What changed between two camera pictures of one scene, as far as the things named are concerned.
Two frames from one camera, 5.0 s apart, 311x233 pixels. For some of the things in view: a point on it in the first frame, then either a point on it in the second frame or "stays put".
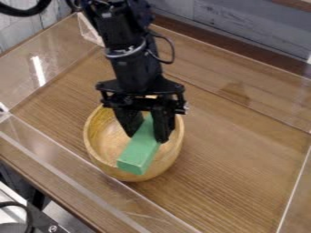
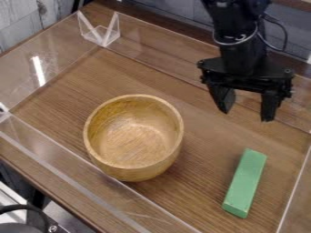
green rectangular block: x=137 y=156 → x=244 y=182
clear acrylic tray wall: x=221 y=177 stays put
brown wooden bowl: x=106 y=141 stays put
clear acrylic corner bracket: x=86 y=31 stays put
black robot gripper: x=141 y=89 → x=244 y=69
